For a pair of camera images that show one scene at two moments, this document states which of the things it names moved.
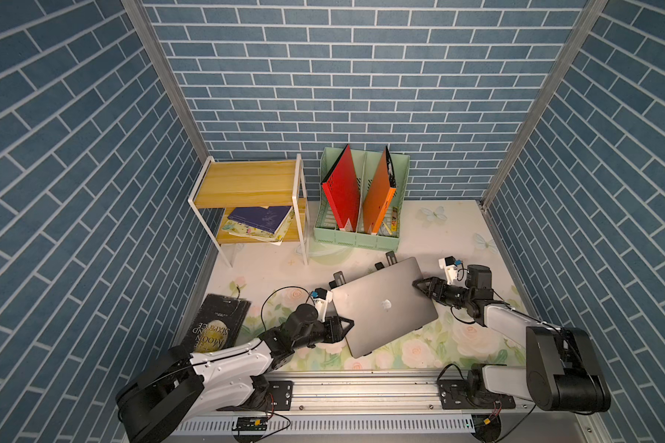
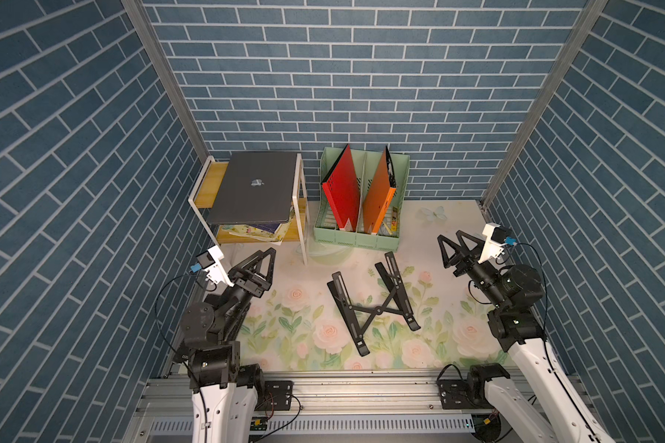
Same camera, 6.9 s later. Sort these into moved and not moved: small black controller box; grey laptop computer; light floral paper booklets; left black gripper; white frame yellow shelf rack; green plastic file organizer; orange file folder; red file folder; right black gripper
Moved: right black gripper; grey laptop computer; left black gripper
Not moved: orange file folder; red file folder; green plastic file organizer; light floral paper booklets; white frame yellow shelf rack; small black controller box
